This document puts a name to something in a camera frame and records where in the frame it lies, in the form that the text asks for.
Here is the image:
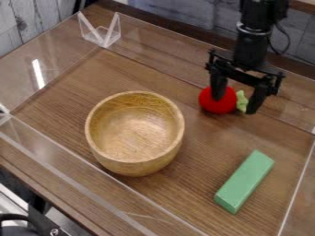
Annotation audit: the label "black metal bracket with cable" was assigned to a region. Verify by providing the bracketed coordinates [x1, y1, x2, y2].
[0, 206, 72, 236]

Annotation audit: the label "red plush fruit green leaves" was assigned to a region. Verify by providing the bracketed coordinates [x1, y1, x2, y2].
[198, 87, 248, 114]

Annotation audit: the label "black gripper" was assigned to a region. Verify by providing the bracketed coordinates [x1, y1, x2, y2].
[206, 50, 286, 114]

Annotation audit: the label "green rectangular block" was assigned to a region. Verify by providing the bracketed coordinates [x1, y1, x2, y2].
[214, 149, 275, 214]

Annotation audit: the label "clear acrylic tray enclosure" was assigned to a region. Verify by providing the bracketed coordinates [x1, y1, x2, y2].
[0, 17, 315, 236]

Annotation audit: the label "wooden bowl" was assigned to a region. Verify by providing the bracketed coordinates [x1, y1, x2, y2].
[86, 90, 184, 177]

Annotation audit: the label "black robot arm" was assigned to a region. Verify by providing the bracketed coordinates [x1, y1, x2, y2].
[206, 0, 291, 114]

